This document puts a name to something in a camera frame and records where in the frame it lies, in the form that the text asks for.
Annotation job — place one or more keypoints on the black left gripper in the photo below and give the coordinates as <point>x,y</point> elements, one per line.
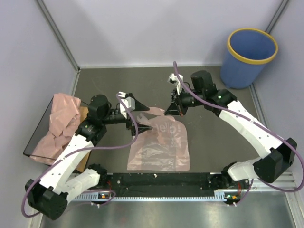
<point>139,107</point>

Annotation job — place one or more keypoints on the black wire frame shelf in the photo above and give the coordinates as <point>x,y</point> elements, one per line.
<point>42,127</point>

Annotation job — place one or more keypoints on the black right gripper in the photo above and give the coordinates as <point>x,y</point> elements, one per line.
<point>176,98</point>

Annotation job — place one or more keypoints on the pink plastic trash bag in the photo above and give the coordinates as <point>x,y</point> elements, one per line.
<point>63,122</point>
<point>163,148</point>

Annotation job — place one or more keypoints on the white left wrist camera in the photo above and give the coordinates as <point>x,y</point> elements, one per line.
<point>129,102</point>

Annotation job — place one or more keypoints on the grey slotted cable duct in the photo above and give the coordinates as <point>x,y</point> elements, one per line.
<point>94,196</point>

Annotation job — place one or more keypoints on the aluminium frame rail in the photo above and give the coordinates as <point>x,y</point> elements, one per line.
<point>275,205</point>

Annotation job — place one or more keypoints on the blue trash bin yellow rim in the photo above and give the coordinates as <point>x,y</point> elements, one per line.
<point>249,50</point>

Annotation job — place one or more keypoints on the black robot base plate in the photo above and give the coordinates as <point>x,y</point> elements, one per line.
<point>169,184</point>

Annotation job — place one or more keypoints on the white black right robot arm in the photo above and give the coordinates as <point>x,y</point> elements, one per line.
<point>274,156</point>

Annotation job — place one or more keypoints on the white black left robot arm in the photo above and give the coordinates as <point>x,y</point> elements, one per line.
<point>53,190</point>

